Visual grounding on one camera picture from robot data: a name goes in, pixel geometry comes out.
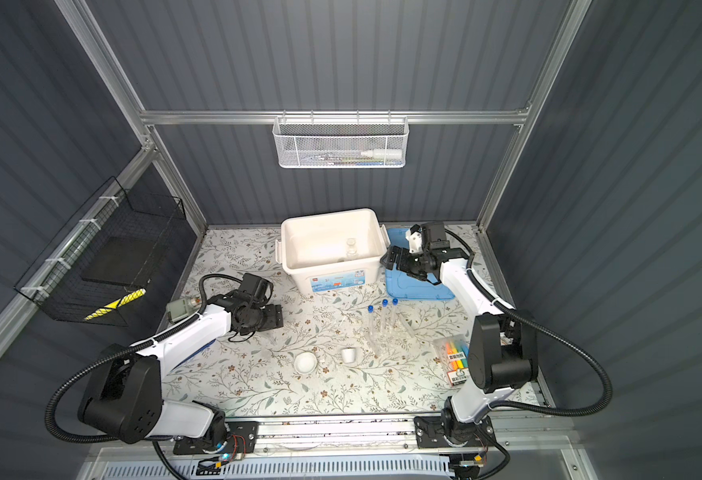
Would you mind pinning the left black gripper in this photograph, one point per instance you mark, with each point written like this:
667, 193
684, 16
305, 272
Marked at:
274, 318

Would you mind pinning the white bottle in basket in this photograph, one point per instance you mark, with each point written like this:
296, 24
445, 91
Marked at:
386, 155

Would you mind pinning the grey green box device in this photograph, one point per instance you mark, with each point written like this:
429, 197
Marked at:
178, 310

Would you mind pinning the white wire mesh basket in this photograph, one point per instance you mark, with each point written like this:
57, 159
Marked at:
338, 145

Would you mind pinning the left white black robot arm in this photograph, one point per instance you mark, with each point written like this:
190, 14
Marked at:
123, 398

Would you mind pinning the black wire wall basket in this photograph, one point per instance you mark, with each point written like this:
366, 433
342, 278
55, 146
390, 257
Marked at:
102, 270

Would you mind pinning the small white ceramic crucible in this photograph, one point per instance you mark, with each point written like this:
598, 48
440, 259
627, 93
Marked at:
348, 355

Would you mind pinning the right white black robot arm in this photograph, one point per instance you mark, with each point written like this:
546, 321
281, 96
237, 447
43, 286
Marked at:
502, 353

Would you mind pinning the blue capped test tube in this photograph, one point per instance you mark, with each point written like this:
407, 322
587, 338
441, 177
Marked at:
393, 315
385, 319
373, 328

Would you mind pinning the floral patterned table mat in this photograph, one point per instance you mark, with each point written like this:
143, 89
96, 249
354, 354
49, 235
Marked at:
257, 377

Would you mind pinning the white ceramic mortar bowl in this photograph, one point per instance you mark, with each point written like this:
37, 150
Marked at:
305, 363

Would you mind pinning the pack of coloured markers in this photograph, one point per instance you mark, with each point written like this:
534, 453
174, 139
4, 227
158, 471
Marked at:
452, 353

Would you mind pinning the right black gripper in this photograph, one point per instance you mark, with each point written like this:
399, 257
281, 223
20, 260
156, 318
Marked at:
403, 266

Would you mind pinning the white plastic storage bin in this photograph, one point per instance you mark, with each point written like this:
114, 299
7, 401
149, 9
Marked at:
312, 250

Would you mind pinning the blue plastic bin lid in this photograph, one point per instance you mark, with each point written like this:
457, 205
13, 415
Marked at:
403, 287

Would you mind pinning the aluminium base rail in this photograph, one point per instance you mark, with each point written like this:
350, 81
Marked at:
403, 433

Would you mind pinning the clear plastic well plate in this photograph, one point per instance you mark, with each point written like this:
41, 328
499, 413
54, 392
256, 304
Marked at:
401, 343

